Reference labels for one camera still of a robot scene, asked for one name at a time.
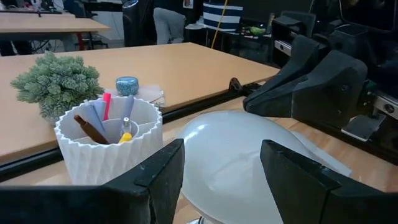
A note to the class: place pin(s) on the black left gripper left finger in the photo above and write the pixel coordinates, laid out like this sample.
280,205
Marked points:
109,205

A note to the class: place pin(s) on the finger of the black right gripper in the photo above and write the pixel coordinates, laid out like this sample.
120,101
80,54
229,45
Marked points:
326,90
300,59

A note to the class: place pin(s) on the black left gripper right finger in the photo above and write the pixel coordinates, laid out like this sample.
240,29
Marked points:
311,199

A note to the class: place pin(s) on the white textured pen cup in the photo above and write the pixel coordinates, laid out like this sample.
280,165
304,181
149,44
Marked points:
102,161

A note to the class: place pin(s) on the green small object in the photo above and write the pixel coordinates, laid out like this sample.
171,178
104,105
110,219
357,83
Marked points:
257,30

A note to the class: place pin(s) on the yellow marker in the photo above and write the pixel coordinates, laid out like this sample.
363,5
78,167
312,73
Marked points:
126,137

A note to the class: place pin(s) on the brown pen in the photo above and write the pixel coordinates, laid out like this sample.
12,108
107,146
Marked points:
90,130

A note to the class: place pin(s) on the navy white striped box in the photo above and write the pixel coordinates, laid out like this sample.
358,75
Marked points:
222,17

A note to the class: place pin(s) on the pink marker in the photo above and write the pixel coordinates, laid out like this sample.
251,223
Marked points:
106,105

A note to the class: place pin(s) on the beige desk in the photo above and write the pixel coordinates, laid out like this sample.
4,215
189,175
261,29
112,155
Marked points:
186,68
46,23

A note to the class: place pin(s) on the blue tape roll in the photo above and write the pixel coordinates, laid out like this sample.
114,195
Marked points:
127,86

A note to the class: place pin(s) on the green potted succulent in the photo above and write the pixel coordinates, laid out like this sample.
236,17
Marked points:
57,84

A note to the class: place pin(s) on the person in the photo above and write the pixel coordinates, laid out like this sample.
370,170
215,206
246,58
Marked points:
169,26

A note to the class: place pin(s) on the black cylindrical tower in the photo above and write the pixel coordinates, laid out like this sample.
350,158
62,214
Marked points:
136,23

